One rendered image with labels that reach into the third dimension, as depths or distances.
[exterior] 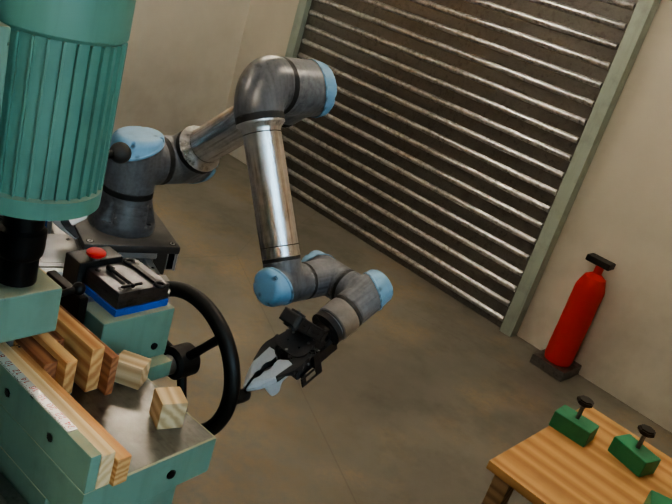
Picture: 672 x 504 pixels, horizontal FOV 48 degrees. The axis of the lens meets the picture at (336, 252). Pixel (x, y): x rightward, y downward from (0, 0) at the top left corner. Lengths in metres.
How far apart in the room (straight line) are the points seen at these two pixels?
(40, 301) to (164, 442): 0.25
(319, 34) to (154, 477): 4.00
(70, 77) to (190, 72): 4.33
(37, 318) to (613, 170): 3.03
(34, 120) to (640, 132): 3.09
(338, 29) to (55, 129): 3.87
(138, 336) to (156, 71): 3.95
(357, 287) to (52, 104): 0.76
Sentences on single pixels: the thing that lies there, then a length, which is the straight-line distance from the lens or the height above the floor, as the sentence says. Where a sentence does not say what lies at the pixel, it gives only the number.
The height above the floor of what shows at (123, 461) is 0.94.
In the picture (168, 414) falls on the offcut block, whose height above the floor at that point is 0.92.
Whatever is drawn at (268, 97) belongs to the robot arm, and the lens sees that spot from 1.43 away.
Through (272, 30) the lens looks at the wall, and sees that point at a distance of 5.16.
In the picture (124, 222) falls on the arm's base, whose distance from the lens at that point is 1.76.
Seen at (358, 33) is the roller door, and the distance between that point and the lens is 4.57.
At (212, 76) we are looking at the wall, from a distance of 5.33.
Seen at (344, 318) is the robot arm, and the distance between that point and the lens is 1.42.
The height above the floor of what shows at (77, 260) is 1.01.
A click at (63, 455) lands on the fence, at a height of 0.92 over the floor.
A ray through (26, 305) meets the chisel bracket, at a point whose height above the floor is 1.02.
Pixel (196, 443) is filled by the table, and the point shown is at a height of 0.90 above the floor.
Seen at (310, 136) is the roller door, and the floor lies 0.42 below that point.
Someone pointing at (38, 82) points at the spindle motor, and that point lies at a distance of 0.89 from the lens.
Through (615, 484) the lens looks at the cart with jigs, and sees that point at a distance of 2.11.
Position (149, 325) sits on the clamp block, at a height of 0.94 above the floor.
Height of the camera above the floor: 1.55
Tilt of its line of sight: 22 degrees down
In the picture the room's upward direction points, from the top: 17 degrees clockwise
